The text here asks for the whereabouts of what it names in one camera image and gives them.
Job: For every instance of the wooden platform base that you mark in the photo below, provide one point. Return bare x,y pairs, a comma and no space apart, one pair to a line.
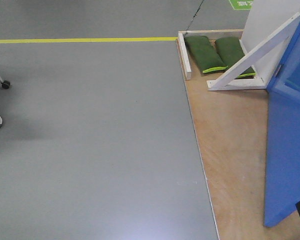
230,128

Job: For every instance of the green sandbag beside brace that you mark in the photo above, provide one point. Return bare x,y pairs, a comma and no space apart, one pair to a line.
229,49

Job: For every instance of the green sandbag far left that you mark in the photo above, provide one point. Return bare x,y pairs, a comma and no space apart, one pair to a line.
204,54

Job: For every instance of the white diagonal brace far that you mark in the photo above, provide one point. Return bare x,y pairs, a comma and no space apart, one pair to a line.
228,80

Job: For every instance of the white door frame post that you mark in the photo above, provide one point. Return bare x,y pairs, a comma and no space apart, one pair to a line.
270,25

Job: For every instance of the green floor sign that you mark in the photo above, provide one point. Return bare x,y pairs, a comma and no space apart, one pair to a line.
241,5

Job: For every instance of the white border rail left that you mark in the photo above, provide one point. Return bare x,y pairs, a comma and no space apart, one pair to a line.
183,54

